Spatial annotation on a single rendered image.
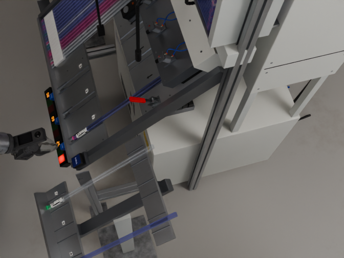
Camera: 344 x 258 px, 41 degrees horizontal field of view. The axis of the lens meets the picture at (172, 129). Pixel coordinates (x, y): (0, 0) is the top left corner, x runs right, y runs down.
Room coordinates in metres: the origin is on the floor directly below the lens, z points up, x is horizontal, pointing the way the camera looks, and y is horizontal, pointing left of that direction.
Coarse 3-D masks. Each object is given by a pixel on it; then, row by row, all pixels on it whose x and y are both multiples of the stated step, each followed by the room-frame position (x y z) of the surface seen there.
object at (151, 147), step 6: (150, 144) 0.49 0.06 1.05; (144, 150) 0.48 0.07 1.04; (132, 156) 0.46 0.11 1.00; (138, 156) 0.46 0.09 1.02; (120, 162) 0.45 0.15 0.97; (126, 162) 0.45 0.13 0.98; (114, 168) 0.43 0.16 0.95; (102, 174) 0.42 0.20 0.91; (108, 174) 0.41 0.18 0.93; (90, 180) 0.40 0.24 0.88; (96, 180) 0.40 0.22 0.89; (84, 186) 0.38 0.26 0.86; (72, 192) 0.36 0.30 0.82; (78, 192) 0.36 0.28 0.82; (66, 198) 0.34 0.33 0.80
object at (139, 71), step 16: (128, 32) 0.91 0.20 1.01; (144, 32) 0.89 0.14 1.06; (128, 48) 0.85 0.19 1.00; (144, 48) 0.83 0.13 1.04; (128, 64) 0.79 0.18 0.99; (144, 64) 0.78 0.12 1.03; (144, 80) 0.73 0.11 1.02; (192, 80) 0.69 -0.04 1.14; (144, 96) 0.67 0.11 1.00; (160, 96) 0.66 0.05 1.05; (144, 112) 0.62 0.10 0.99
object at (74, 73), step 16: (80, 48) 0.92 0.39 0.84; (64, 64) 0.88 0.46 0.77; (80, 64) 0.85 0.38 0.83; (64, 80) 0.81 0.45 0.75; (80, 80) 0.79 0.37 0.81; (64, 96) 0.75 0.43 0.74; (80, 96) 0.73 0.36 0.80; (96, 96) 0.72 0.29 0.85; (64, 112) 0.69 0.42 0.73; (80, 112) 0.68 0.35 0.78; (96, 112) 0.66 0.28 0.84; (80, 128) 0.62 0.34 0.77; (96, 128) 0.60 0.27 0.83; (80, 144) 0.56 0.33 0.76; (96, 144) 0.55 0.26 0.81
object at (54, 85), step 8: (40, 24) 1.07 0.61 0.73; (40, 32) 1.03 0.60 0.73; (48, 56) 0.92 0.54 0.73; (48, 64) 0.88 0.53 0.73; (56, 80) 0.82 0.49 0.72; (56, 88) 0.79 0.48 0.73; (56, 96) 0.75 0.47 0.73; (56, 104) 0.71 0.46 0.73; (64, 120) 0.66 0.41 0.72; (64, 128) 0.62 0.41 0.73; (64, 136) 0.59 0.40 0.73; (64, 144) 0.56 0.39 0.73; (72, 152) 0.54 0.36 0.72
